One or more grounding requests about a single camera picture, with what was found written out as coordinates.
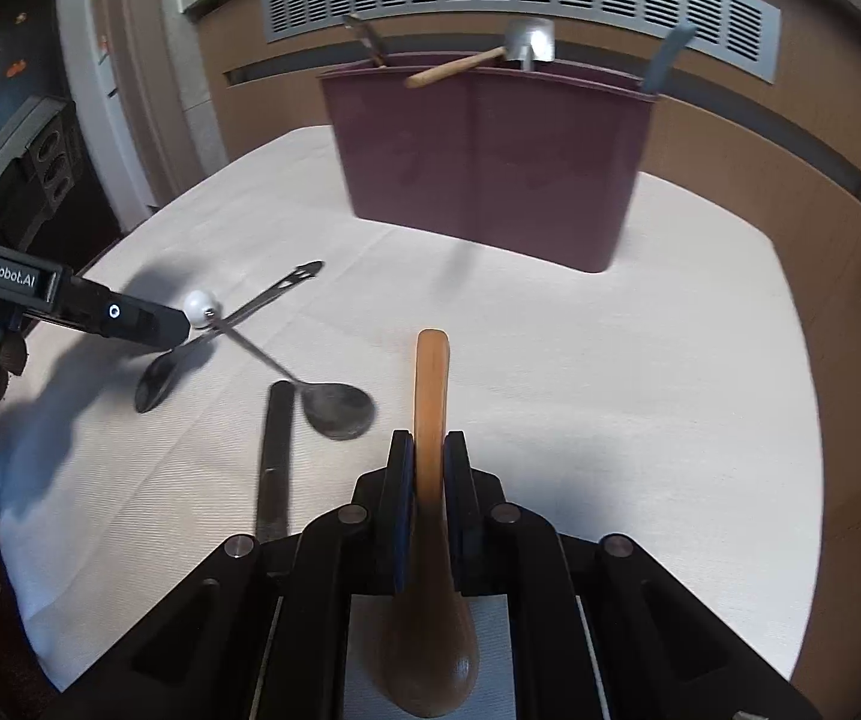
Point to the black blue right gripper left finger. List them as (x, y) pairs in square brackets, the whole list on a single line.
[(382, 543)]

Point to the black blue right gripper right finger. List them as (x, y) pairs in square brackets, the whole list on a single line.
[(470, 495)]

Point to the brown wooden spoon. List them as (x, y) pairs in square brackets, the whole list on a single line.
[(430, 655)]

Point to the white plastic spoon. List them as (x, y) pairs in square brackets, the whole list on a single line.
[(201, 308)]

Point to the grey-blue plastic rice spoon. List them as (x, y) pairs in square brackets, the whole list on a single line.
[(661, 63)]

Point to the steel spatula with black handle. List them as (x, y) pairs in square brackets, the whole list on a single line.
[(530, 41)]

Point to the maroon plastic utensil holder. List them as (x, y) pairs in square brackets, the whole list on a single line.
[(540, 162)]

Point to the black handled knife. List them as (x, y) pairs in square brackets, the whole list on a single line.
[(271, 518)]

